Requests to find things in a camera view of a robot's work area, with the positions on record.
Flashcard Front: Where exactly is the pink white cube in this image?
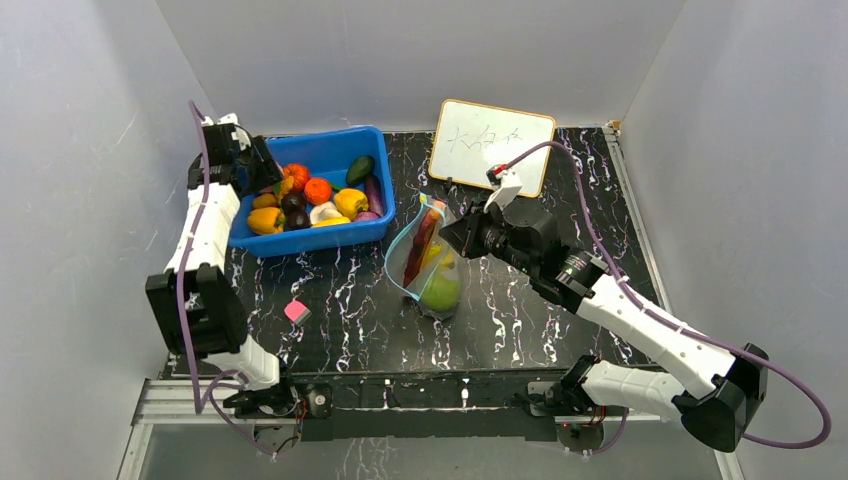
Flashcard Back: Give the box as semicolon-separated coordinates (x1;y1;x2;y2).
284;300;312;327

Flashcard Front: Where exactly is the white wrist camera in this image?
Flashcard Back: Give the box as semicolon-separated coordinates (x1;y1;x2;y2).
483;164;523;213
201;113;252;151

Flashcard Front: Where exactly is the white dry-erase board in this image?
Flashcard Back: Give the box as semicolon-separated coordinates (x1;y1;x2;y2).
428;99;557;189

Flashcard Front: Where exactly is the orange tangerine toy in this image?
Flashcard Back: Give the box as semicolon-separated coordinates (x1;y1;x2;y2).
303;177;334;206

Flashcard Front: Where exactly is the green round melon toy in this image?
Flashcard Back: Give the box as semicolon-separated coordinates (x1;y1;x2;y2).
420;275;461;313

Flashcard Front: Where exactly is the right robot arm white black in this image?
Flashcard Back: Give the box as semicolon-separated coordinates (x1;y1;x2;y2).
439;202;767;452

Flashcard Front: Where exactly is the dark green avocado toy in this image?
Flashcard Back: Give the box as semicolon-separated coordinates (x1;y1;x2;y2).
345;155;376;188

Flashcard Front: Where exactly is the yellow bell pepper toy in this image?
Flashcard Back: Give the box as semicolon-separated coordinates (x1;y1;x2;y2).
423;243;455;269

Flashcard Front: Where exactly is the small yellow orange fruit toy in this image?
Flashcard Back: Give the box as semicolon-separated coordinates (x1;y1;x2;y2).
252;193;279;210

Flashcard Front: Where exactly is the white garlic toy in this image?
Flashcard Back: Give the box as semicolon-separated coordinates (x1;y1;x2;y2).
309;201;344;226

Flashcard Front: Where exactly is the hot dog bun toy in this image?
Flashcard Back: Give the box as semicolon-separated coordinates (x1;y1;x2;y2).
402;200;446;287

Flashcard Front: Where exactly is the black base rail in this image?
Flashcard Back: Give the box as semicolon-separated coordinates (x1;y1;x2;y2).
132;367;730;458

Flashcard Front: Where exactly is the purple eggplant toy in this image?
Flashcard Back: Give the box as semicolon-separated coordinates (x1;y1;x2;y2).
364;174;385;217

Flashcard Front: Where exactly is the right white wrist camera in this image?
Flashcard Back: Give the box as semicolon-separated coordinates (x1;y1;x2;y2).
483;164;523;213

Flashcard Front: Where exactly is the orange pumpkin toy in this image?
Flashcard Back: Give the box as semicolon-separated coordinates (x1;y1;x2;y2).
281;163;312;194

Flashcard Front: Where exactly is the clear zip top bag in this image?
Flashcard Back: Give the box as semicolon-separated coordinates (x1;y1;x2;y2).
384;192;462;321

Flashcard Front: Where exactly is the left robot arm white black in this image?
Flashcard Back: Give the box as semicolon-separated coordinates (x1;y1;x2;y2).
145;114;299;416

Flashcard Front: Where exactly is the dark purple plum toy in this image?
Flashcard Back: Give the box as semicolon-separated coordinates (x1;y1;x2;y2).
279;192;306;215

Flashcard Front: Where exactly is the blue plastic bin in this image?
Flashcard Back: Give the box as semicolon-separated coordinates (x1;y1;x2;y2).
228;126;396;258

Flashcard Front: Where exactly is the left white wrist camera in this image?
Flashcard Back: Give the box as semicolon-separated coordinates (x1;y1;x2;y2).
201;113;252;151

